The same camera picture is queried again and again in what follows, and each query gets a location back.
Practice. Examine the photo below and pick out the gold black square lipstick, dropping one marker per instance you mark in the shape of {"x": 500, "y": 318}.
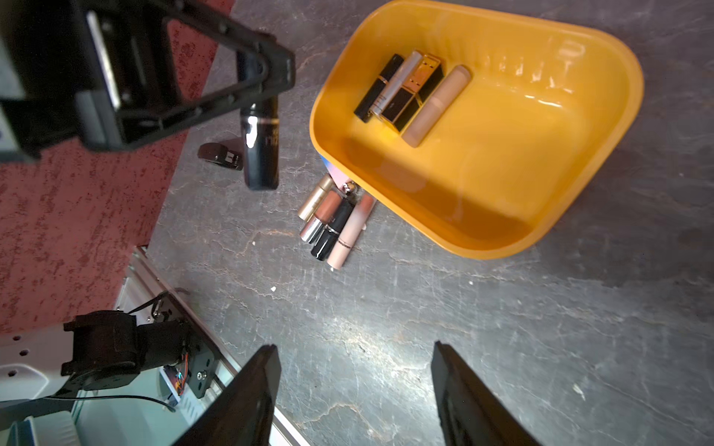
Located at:
{"x": 413, "y": 93}

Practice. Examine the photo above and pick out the aluminium front rail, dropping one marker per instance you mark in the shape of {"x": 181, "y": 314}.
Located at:
{"x": 144, "y": 287}

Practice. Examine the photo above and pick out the black lipstick tube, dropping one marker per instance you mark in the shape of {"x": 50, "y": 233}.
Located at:
{"x": 260, "y": 133}
{"x": 362, "y": 111}

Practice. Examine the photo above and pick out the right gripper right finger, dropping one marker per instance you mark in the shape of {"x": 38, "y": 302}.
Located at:
{"x": 469, "y": 413}

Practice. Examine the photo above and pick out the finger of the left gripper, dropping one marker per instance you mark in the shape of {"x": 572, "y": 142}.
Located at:
{"x": 223, "y": 67}

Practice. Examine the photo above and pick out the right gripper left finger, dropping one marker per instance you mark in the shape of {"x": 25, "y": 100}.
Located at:
{"x": 243, "y": 413}

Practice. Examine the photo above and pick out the black lipstick group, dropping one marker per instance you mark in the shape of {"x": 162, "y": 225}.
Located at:
{"x": 332, "y": 230}

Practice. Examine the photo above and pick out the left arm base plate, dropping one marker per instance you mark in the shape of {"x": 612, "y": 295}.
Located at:
{"x": 183, "y": 350}

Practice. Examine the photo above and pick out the pink lip gloss tube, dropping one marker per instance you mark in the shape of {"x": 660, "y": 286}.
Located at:
{"x": 351, "y": 231}

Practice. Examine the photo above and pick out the rose gold lipstick tube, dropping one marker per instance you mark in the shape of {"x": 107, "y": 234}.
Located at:
{"x": 325, "y": 211}

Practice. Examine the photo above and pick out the tan lipstick tube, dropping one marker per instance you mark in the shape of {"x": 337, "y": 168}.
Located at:
{"x": 437, "y": 104}

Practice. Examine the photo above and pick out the silver grey lipstick tube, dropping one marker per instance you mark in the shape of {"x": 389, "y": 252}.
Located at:
{"x": 395, "y": 82}

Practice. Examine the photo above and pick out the blue pink lip gloss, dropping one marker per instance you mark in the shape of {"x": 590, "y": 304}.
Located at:
{"x": 342, "y": 181}

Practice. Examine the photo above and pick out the black flat remote device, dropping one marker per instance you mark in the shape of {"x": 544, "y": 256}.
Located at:
{"x": 221, "y": 155}

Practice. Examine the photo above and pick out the yellow plastic storage box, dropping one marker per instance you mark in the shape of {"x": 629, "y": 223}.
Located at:
{"x": 547, "y": 104}

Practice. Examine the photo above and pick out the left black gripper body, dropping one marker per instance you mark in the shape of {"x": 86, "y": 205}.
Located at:
{"x": 52, "y": 84}

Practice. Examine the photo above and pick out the beige lipstick tube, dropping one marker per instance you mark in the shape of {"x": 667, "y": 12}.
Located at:
{"x": 316, "y": 197}

